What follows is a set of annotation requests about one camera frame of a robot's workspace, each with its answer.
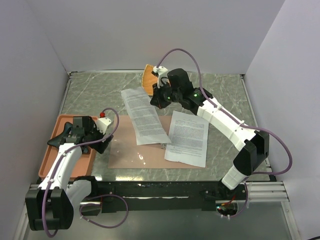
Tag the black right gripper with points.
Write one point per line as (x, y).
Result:
(156, 100)

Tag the metal folder clip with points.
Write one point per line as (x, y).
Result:
(163, 145)

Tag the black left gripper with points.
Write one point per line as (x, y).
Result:
(99, 145)

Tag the white printed paper stack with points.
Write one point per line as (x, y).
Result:
(189, 140)

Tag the dark teal star dish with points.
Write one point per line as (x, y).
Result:
(62, 138)

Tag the white printed paper sheet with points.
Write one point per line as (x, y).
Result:
(145, 120)

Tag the orange woven wicker basket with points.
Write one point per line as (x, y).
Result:
(148, 79)

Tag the pink brown file folder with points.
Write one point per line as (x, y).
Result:
(126, 154)

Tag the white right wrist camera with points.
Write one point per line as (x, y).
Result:
(162, 75)

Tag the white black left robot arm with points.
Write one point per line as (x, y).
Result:
(52, 204)

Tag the aluminium frame rail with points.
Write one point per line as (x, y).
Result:
(267, 192)

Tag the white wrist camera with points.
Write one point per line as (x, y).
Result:
(103, 123)
(162, 75)

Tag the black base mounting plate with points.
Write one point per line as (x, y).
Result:
(114, 196)

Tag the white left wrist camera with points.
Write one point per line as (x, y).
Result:
(103, 123)

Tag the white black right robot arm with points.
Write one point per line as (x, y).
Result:
(253, 145)

